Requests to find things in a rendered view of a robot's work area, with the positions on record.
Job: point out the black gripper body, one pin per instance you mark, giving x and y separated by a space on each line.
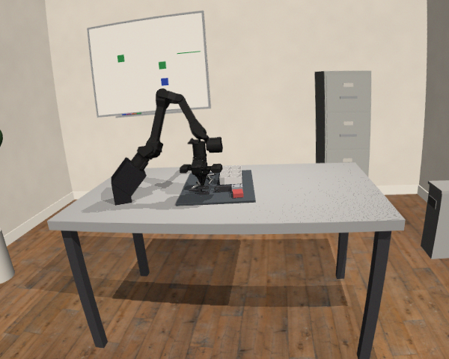
215 168

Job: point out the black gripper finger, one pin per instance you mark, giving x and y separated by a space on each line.
204 175
198 175

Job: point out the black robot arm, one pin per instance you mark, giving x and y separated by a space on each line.
154 148

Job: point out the red block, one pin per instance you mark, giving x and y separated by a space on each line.
237 193

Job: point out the dark grey flat bar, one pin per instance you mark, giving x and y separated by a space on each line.
223 188

